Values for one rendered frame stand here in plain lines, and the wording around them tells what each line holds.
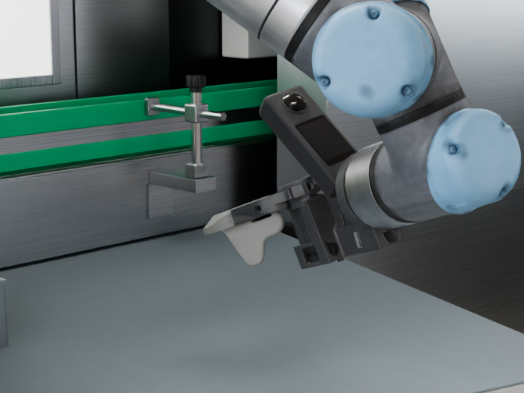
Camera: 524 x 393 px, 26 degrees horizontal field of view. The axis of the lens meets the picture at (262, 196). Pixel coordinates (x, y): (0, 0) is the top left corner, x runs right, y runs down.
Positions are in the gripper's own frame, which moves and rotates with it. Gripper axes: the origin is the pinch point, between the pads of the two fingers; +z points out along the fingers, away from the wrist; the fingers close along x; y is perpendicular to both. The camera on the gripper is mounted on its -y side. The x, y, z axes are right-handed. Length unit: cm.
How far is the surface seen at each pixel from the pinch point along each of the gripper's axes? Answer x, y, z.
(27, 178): -5, -13, 50
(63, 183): 0, -11, 52
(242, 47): 49, -25, 72
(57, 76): 11, -28, 67
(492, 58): 84, -7, 51
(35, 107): 3, -24, 58
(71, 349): -17.8, 8.1, 20.5
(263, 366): -3.6, 16.6, 6.1
